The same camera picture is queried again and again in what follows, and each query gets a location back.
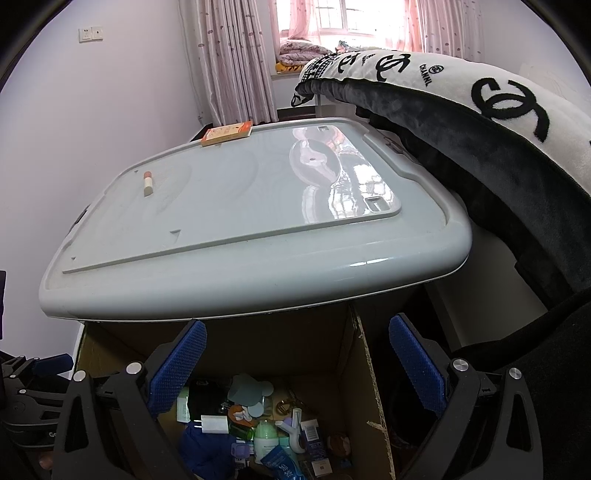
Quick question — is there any right pink curtain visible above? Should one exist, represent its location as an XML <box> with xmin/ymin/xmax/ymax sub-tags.
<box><xmin>405</xmin><ymin>0</ymin><xmax>485</xmax><ymax>62</ymax></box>

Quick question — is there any purple square plastic cap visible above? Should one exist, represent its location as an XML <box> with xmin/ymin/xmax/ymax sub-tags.
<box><xmin>230</xmin><ymin>441</ymin><xmax>253</xmax><ymax>460</ymax></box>

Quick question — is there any white green lotion bottle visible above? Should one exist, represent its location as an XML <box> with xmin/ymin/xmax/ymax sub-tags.
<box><xmin>253</xmin><ymin>420</ymin><xmax>280</xmax><ymax>464</ymax></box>

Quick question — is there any orange cream flat box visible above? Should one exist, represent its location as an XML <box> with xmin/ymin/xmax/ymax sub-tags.
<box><xmin>200</xmin><ymin>121</ymin><xmax>252</xmax><ymax>146</ymax></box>

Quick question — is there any cream orange lip balm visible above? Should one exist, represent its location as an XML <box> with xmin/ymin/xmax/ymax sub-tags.
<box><xmin>143</xmin><ymin>171</ymin><xmax>153</xmax><ymax>197</ymax></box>

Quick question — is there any brown cardboard trash box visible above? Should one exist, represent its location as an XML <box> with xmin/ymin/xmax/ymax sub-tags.
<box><xmin>73</xmin><ymin>317</ymin><xmax>398</xmax><ymax>480</ymax></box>

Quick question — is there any pale blue mouse-shaped plastic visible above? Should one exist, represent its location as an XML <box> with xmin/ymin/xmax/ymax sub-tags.
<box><xmin>228</xmin><ymin>373</ymin><xmax>274</xmax><ymax>418</ymax></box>

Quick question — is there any pink patterned curtain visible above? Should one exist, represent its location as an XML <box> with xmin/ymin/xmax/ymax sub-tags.
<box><xmin>189</xmin><ymin>1</ymin><xmax>277</xmax><ymax>125</ymax></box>

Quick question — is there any black white logo blanket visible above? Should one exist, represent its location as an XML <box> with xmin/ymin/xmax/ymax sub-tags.
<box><xmin>291</xmin><ymin>50</ymin><xmax>590</xmax><ymax>292</ymax></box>

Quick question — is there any white wall socket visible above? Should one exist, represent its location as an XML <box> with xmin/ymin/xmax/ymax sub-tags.
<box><xmin>78</xmin><ymin>26</ymin><xmax>104</xmax><ymax>43</ymax></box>

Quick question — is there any folded pink quilt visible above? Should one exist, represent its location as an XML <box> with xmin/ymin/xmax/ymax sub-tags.
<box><xmin>276</xmin><ymin>40</ymin><xmax>332</xmax><ymax>67</ymax></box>

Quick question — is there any grey table top lid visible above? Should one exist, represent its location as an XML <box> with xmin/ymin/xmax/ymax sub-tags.
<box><xmin>39</xmin><ymin>118</ymin><xmax>472</xmax><ymax>321</ymax></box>

